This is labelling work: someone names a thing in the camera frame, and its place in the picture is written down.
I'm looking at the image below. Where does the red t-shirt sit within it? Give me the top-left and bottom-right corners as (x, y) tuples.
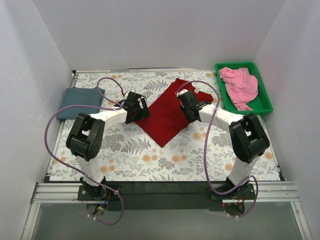
(134, 77), (214, 148)

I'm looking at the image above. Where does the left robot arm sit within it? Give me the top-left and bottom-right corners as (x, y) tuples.
(66, 91), (150, 200)

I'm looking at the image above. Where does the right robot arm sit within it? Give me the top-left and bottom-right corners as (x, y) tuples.
(176, 89), (270, 199)

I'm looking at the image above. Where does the folded blue-grey t-shirt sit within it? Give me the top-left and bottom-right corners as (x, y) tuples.
(56, 87), (105, 120)

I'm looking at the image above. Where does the floral patterned table mat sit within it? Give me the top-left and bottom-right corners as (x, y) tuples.
(47, 71), (280, 182)

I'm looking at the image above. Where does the pink t-shirt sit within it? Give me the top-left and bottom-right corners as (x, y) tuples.
(218, 67), (259, 111)

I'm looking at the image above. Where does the green plastic bin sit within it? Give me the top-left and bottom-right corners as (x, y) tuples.
(214, 61), (273, 116)

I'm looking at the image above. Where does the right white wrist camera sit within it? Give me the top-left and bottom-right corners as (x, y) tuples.
(176, 89), (188, 98)

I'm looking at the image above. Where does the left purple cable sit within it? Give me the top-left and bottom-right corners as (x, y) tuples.
(44, 77), (125, 225)

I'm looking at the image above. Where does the purple cable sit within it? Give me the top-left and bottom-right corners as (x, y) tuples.
(44, 77), (125, 225)
(176, 80), (259, 220)

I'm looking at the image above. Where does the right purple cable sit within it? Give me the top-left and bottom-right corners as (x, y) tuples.
(176, 80), (259, 220)

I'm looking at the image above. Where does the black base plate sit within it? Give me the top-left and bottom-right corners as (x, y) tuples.
(76, 181), (258, 212)

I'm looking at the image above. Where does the aluminium frame rail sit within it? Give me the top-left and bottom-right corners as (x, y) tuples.
(31, 181), (312, 240)

